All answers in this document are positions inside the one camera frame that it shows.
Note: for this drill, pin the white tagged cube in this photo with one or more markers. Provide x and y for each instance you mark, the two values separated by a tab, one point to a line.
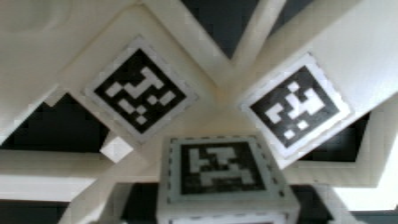
223	186

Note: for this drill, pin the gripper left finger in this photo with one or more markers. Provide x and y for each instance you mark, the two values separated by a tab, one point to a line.
131	205

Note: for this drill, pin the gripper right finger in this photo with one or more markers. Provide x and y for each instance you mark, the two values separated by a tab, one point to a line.
322	206

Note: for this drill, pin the white chair back part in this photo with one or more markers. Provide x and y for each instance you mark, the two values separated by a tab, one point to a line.
63	36

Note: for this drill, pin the white chair seat part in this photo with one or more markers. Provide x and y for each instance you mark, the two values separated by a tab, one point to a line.
68	177

